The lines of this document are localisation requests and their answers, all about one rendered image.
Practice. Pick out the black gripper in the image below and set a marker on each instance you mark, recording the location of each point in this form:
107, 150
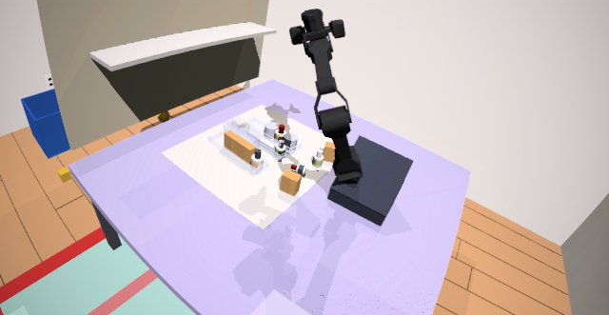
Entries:
336, 27

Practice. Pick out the tan cardboard box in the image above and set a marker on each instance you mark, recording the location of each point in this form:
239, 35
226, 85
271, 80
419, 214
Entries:
329, 153
290, 182

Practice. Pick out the tan rectangular block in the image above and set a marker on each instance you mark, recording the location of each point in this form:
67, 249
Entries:
230, 138
245, 150

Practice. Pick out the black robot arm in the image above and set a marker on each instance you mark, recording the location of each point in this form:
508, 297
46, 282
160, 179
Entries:
334, 122

